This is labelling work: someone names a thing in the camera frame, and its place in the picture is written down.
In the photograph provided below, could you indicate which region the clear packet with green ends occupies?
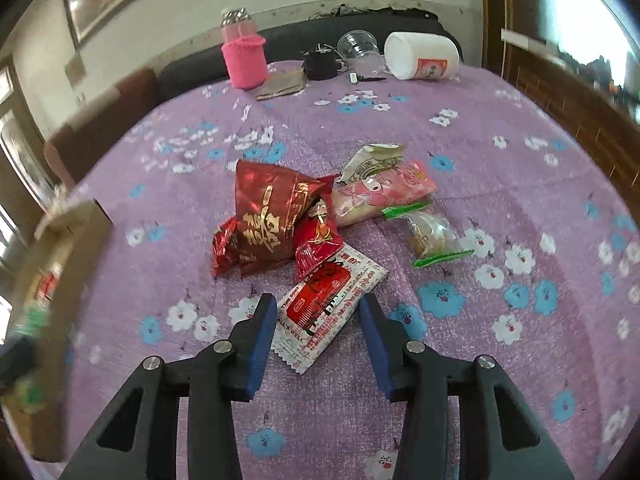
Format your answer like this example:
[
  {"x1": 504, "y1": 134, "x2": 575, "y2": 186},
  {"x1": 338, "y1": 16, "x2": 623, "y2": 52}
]
[{"x1": 381, "y1": 201, "x2": 476, "y2": 268}]

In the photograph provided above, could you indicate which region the pink cartoon snack packet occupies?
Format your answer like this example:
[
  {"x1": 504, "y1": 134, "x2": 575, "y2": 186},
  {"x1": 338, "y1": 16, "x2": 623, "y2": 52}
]
[{"x1": 331, "y1": 160, "x2": 438, "y2": 227}]

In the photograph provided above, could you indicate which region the red snack packet with figure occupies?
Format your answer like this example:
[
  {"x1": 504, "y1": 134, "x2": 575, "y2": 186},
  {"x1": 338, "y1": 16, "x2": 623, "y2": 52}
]
[{"x1": 292, "y1": 195, "x2": 347, "y2": 283}]

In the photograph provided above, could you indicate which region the small black bag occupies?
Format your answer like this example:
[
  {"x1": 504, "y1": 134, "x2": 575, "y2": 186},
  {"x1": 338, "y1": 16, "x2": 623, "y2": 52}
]
[{"x1": 302, "y1": 45, "x2": 347, "y2": 81}]

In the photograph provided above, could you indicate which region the cardboard box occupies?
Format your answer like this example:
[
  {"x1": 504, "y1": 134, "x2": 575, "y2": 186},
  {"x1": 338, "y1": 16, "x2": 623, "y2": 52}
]
[{"x1": 0, "y1": 199, "x2": 113, "y2": 463}]

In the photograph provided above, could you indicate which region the white and green snack packet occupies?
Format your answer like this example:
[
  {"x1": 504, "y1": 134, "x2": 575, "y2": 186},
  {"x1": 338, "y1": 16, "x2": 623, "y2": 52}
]
[{"x1": 339, "y1": 143, "x2": 406, "y2": 184}]

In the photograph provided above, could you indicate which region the brown flat pouch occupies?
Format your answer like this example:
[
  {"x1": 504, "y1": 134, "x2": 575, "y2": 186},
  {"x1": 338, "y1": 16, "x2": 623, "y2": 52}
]
[{"x1": 255, "y1": 68, "x2": 307, "y2": 102}]

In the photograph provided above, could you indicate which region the large red snack bag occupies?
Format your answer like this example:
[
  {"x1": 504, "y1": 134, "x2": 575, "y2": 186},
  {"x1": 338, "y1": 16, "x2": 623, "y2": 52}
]
[{"x1": 234, "y1": 159, "x2": 341, "y2": 277}]

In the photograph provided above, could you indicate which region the white packet with red label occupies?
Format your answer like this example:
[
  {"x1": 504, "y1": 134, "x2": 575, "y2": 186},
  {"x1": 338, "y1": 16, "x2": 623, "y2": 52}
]
[{"x1": 272, "y1": 255, "x2": 390, "y2": 375}]

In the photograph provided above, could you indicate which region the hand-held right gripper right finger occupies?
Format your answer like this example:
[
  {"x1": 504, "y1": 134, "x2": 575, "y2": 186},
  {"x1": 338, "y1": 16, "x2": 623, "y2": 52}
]
[{"x1": 360, "y1": 293, "x2": 576, "y2": 480}]

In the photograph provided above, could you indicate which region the small wall plaque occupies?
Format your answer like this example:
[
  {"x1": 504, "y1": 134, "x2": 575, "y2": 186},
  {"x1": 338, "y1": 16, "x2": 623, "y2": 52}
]
[{"x1": 65, "y1": 55, "x2": 87, "y2": 84}]

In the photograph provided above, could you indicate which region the brown armchair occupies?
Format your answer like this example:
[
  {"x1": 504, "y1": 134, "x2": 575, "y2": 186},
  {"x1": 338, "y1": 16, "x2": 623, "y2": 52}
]
[{"x1": 44, "y1": 66, "x2": 162, "y2": 187}]

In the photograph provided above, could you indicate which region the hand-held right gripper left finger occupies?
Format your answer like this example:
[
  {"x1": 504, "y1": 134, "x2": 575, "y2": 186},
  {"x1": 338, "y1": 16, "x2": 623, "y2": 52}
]
[{"x1": 60, "y1": 293, "x2": 277, "y2": 480}]

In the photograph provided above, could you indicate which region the white window ledge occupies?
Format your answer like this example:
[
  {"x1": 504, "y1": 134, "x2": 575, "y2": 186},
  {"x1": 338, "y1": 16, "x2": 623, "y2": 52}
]
[{"x1": 501, "y1": 28, "x2": 557, "y2": 54}]

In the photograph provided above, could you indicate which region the white plastic tub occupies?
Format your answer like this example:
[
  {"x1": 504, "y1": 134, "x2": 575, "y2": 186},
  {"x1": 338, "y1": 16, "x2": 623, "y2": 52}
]
[{"x1": 383, "y1": 31, "x2": 461, "y2": 82}]

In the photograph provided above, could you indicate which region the window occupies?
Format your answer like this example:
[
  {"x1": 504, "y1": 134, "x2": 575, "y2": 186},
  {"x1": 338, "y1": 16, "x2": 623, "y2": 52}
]
[{"x1": 547, "y1": 0, "x2": 640, "y2": 126}]

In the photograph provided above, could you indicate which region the wooden door with glass panes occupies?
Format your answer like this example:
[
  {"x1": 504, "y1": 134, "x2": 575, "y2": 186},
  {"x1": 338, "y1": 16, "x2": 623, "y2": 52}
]
[{"x1": 0, "y1": 52, "x2": 57, "y2": 266}]

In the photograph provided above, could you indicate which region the small dark red snack packet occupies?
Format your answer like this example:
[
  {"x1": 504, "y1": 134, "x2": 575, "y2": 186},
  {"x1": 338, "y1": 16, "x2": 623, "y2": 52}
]
[{"x1": 211, "y1": 217, "x2": 242, "y2": 277}]

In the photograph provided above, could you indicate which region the pink bottle with knitted sleeve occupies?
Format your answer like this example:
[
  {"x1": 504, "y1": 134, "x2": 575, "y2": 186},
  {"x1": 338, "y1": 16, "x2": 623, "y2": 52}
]
[{"x1": 221, "y1": 7, "x2": 269, "y2": 91}]

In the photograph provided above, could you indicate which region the black sofa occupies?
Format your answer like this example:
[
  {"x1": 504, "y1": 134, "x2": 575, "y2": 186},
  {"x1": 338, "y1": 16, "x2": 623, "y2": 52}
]
[{"x1": 156, "y1": 9, "x2": 464, "y2": 107}]

